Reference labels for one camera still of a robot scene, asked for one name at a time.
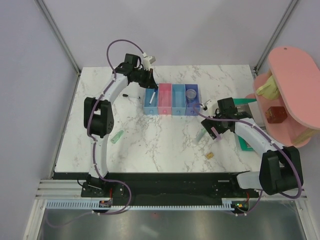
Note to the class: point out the light blue left bin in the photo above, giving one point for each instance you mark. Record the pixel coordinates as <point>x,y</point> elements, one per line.
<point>150,105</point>

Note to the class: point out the small gold binder clip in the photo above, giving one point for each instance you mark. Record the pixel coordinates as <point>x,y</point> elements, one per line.
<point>209,155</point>

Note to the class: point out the pink plastic bin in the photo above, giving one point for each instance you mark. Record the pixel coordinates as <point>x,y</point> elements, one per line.
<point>165,99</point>

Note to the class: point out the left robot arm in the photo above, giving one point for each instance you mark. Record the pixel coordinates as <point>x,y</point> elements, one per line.
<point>98,118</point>

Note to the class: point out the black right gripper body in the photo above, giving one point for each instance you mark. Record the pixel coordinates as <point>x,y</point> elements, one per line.
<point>219,126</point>

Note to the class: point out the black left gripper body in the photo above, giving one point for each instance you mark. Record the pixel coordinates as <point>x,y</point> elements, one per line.
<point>142,77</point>

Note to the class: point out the brown cube on shelf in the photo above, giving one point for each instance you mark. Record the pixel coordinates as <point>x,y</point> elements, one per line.
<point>276,115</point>

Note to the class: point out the green correction tape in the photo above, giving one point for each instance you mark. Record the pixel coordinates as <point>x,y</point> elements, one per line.
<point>199,136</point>
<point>117,137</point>

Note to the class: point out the pink wooden shelf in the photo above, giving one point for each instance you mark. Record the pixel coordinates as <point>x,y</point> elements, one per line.
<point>298,79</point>

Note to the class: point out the dark blue plastic bin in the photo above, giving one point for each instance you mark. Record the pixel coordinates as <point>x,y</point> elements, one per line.
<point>190,105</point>

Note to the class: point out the clear jar of clips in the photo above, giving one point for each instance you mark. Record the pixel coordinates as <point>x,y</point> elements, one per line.
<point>191,94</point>

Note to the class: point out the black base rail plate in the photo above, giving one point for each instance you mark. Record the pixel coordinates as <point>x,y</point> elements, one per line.
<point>164,189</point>

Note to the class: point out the blue whiteboard marker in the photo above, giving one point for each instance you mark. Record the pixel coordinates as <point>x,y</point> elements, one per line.
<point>152,97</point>

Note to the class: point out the pink correction tape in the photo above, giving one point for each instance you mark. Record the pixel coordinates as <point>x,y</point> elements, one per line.
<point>217,135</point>

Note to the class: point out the yellow cup on shelf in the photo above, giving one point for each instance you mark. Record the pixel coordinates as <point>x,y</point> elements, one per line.
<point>269,90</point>

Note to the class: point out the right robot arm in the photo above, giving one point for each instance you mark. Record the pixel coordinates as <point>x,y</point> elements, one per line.
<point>280,168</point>

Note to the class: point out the teal blue plastic bin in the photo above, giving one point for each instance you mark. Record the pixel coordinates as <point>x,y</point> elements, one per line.
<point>178,99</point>

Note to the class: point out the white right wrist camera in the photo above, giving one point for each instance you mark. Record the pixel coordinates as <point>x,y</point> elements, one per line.
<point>208,105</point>

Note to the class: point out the aluminium frame rails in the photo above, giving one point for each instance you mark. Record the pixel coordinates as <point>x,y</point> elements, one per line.
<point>262,218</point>

